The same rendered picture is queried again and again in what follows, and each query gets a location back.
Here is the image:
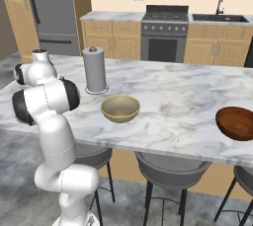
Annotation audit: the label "beige ceramic bowl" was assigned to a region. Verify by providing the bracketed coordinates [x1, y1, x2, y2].
[100, 95, 141, 124]

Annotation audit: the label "brown wooden bowl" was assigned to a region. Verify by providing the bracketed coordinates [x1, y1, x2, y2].
[214, 106, 253, 142]

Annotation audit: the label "grey paper towel holder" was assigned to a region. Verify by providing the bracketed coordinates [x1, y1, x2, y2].
[81, 45, 110, 96]

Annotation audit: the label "wooden base cupboards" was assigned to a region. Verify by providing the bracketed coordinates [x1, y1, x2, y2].
[80, 19, 142, 61]
[183, 23, 253, 68]

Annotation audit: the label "grey bar stool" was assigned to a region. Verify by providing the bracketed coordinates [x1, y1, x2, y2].
[74, 143, 117, 226]
[134, 151, 212, 226]
[213, 165, 253, 226]

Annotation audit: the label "grey oven with hob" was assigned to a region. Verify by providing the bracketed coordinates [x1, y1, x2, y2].
[139, 4, 190, 64]

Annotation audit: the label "grey fridge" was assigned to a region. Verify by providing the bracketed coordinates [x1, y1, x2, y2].
[23, 0, 81, 57]

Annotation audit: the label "black sink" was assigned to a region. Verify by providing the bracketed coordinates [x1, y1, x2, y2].
[192, 13, 250, 24]

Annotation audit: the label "grey tap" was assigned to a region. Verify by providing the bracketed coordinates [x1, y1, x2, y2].
[215, 0, 225, 16]

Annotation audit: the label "tall wooden cupboard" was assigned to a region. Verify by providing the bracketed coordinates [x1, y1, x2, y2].
[0, 0, 42, 64]

